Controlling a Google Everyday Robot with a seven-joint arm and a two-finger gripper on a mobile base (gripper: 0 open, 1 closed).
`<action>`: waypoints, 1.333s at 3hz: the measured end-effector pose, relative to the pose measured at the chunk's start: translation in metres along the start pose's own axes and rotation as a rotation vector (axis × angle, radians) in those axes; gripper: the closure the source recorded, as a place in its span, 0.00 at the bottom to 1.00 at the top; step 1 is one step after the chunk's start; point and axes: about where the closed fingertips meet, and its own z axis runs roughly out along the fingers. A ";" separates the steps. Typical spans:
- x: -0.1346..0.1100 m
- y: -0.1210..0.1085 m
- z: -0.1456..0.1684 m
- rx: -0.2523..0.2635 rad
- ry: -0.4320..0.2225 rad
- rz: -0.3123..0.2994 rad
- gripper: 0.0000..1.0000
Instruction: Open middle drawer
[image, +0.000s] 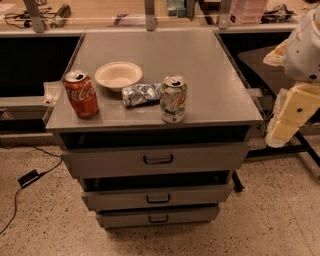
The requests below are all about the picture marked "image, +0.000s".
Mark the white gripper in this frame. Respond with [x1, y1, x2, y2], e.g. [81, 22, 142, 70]
[263, 39, 320, 148]

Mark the grey drawer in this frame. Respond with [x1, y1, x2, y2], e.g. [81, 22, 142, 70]
[62, 142, 249, 178]
[96, 205, 220, 229]
[82, 184, 232, 211]

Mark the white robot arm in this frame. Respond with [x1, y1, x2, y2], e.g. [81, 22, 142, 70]
[265, 7, 320, 148]

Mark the grey drawer cabinet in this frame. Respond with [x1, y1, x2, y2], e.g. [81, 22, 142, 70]
[47, 29, 262, 215]

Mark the grey bottom drawer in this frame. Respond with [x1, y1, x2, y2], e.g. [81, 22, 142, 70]
[96, 205, 220, 229]

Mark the grey top drawer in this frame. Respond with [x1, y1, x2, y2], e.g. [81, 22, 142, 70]
[62, 142, 249, 178]

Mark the black chair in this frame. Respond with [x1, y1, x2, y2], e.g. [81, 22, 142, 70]
[231, 45, 320, 193]

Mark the pink plastic container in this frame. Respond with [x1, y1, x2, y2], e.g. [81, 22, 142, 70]
[230, 0, 268, 24]

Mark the white green soda can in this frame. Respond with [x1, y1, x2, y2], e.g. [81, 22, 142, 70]
[160, 74, 187, 123]

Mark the silver crumpled chip bag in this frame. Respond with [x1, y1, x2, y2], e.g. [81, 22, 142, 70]
[121, 83, 161, 107]

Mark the white paper bowl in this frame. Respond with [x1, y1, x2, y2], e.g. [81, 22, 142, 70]
[95, 61, 142, 92]

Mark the red cola can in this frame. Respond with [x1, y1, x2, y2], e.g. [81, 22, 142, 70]
[63, 70, 99, 119]

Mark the grey side bin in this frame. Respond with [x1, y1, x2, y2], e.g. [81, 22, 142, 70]
[0, 81, 63, 133]

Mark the black power adapter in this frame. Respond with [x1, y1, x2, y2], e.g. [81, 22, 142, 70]
[18, 170, 39, 188]

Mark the black floor cable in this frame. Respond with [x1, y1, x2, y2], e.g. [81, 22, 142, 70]
[0, 143, 64, 236]

